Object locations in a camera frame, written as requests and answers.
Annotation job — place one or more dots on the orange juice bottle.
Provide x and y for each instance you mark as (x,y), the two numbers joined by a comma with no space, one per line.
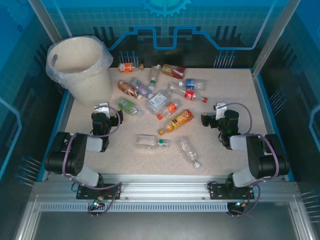
(178,120)

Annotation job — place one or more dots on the clear plastic bin liner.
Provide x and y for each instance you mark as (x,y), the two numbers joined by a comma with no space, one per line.
(56,76)

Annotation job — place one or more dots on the square clear bottle white label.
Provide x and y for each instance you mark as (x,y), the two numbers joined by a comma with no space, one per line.
(157,100)

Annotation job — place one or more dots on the aluminium frame post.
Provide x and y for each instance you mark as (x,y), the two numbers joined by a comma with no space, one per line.
(51,17)
(273,37)

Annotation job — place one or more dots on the brown orange drink bottle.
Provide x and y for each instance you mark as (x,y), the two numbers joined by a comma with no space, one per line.
(126,88)

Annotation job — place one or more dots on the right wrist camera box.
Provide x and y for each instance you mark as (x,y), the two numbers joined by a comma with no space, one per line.
(220,110)

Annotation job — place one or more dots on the clear bottle with white cap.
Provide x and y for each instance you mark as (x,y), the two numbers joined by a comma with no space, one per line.
(154,73)

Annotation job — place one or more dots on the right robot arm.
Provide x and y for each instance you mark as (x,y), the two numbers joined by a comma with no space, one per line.
(252,155)

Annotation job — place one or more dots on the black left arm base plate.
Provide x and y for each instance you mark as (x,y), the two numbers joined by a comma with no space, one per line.
(85,193)

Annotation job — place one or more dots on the grey metal panel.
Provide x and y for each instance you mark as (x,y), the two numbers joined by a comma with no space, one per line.
(162,225)

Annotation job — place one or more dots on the clear bottle with purple label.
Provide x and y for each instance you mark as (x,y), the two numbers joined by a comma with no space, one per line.
(141,88)

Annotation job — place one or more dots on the bottle with red brown label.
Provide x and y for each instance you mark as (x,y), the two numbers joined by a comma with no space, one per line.
(173,71)

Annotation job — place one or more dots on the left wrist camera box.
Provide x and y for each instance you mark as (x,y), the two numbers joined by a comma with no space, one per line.
(102,108)

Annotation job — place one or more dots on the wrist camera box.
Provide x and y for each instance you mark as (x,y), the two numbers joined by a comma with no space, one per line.
(102,108)
(220,110)

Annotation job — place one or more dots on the blue table side rail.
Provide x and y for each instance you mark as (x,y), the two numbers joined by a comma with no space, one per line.
(63,110)
(268,110)

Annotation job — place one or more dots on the cream plastic waste bin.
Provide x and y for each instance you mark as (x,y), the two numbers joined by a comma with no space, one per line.
(85,82)

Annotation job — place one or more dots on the aluminium mounting rail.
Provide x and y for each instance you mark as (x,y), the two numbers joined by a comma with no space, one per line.
(162,186)

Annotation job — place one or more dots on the clear bottle with green cap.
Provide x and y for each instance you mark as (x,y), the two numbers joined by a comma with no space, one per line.
(146,141)

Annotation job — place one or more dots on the cola bottle with red label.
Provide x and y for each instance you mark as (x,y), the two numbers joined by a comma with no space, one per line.
(190,94)

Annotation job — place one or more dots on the crushed clear bottle white cap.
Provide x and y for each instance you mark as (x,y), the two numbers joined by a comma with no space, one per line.
(188,150)

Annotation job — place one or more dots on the clear bottle with blue label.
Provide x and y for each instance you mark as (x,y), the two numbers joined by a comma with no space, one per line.
(191,83)

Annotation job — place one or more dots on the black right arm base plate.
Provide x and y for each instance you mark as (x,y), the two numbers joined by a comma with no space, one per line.
(217,193)

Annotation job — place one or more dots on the small bottle with orange label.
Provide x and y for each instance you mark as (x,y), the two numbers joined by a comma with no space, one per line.
(127,67)

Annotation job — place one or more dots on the clear bottle with orange cap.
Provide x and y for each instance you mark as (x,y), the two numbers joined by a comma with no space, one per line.
(171,108)

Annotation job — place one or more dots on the clear bottle with green label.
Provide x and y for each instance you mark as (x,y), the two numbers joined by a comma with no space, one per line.
(126,104)

